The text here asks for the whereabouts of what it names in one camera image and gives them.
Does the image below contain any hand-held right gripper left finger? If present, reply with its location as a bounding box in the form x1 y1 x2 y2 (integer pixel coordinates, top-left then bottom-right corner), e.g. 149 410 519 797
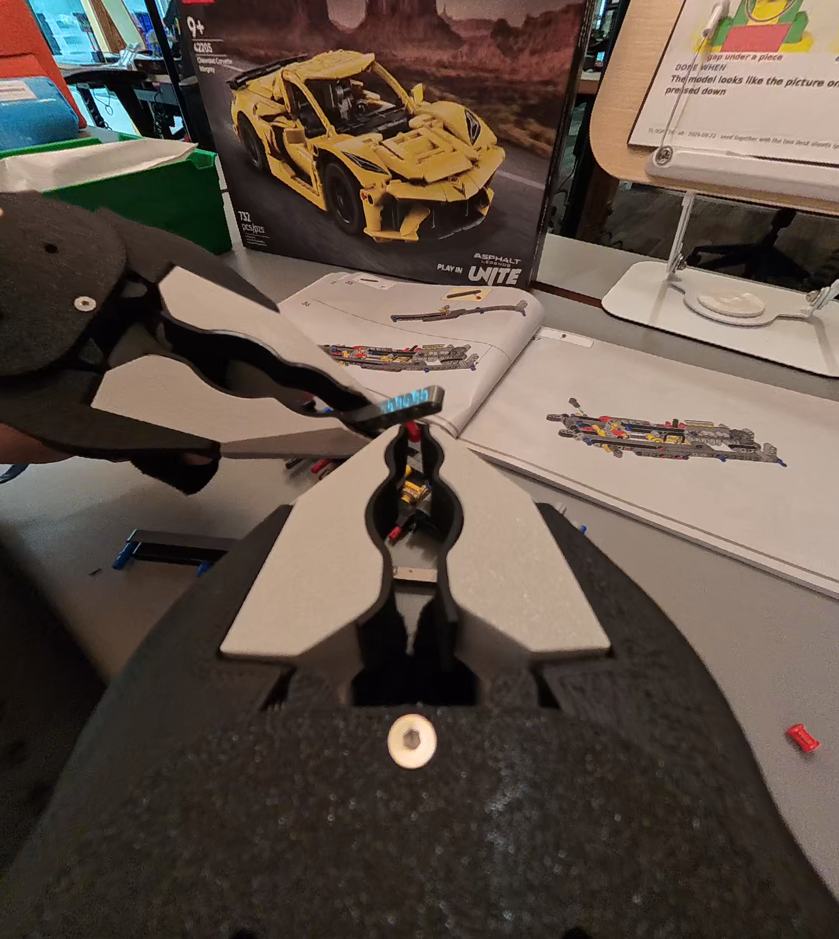
220 424 409 672

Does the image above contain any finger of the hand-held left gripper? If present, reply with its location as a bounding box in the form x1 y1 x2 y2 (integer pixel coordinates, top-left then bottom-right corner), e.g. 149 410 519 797
91 356 380 461
157 264 387 426

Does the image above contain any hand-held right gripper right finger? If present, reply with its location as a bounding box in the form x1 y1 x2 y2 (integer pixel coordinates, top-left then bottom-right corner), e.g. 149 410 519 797
421 424 613 687

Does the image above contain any long dark grey lego beam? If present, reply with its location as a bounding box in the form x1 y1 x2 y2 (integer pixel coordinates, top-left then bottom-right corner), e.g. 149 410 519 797
111 528 238 578

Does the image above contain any instruction booklet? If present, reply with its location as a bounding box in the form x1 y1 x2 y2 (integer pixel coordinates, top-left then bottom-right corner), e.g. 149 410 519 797
276 271 839 619

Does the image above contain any yellow car lego box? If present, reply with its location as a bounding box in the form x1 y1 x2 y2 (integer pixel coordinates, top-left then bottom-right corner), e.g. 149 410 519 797
181 0 596 291

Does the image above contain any green storage box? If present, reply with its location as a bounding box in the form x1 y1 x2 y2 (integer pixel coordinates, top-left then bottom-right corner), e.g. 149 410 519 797
0 132 234 255

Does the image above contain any blue rolled package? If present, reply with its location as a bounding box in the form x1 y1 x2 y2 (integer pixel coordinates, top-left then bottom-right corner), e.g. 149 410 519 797
0 75 80 158

